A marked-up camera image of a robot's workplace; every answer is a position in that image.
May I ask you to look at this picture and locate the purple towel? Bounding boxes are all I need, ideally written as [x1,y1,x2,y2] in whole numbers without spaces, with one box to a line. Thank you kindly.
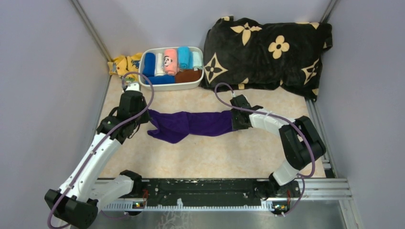
[148,109,234,144]

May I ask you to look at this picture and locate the pink panda towel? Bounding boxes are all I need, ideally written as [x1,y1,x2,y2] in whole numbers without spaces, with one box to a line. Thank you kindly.
[163,49,178,75]

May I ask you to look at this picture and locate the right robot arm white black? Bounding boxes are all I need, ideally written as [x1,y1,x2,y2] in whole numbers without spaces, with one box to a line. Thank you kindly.
[230,95,326,197]

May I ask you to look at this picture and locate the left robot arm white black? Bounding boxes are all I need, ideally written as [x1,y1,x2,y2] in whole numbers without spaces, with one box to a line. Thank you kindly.
[44,83,151,229]

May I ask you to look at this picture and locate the dark blue rolled towel upright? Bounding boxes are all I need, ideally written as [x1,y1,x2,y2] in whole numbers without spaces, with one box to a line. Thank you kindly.
[142,52,156,77]

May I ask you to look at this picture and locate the yellow patterned cloth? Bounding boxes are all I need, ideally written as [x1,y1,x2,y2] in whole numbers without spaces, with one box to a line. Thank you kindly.
[107,52,142,78]

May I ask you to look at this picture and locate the white rolled towel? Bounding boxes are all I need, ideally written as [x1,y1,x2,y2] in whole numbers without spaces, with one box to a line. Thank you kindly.
[154,53,165,76]

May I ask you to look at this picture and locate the dark blue rolled towel lying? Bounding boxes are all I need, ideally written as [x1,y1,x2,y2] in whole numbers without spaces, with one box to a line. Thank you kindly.
[145,74,175,85]

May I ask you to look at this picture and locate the brown rolled towel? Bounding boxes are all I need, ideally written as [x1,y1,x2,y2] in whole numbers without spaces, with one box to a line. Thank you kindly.
[174,69,202,83]

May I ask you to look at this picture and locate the black floral blanket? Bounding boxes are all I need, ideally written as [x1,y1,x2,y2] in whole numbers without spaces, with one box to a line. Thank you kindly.
[200,16,333,101]

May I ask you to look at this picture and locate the light blue rolled towel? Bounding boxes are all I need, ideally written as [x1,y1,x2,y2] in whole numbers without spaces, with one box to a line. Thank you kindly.
[177,46,191,70]

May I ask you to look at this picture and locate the pale mint rolled towel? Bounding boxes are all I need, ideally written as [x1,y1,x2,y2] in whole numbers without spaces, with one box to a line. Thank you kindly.
[192,51,203,70]

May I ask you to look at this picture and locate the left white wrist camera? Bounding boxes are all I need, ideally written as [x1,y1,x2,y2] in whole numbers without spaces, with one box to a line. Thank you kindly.
[125,82,141,92]

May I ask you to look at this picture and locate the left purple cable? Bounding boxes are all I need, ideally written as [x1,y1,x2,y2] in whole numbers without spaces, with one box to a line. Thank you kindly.
[46,72,155,229]

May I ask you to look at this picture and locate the purple cable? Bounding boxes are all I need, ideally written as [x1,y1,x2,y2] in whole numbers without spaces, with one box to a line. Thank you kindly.
[46,72,155,229]
[213,82,316,217]

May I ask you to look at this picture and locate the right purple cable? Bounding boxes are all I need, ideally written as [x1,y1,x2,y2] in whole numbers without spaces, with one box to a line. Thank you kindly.
[213,82,316,217]

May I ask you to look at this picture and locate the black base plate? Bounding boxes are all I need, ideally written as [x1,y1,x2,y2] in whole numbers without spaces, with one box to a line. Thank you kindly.
[123,178,301,207]

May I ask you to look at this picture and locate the aluminium frame rail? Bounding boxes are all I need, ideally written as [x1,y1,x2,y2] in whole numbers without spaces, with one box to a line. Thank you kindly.
[94,178,362,229]

